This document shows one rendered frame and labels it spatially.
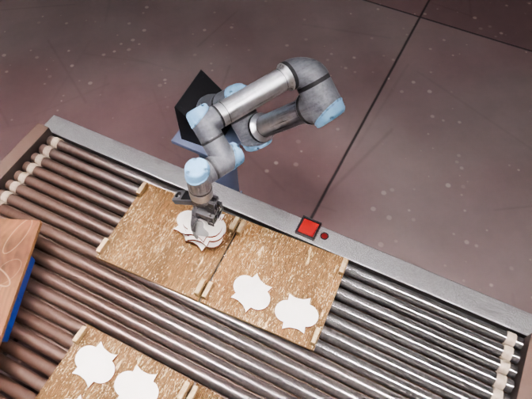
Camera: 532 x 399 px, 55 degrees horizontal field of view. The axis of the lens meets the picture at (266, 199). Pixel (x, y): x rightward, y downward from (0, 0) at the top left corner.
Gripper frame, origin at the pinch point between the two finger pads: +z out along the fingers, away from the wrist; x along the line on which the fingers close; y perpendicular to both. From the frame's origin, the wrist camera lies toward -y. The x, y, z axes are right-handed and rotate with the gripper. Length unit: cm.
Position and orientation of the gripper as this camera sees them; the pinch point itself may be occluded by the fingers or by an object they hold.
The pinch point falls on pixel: (202, 224)
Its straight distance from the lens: 182.2
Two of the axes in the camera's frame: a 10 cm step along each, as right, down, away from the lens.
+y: 9.2, 3.3, -2.1
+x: 3.9, -7.7, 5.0
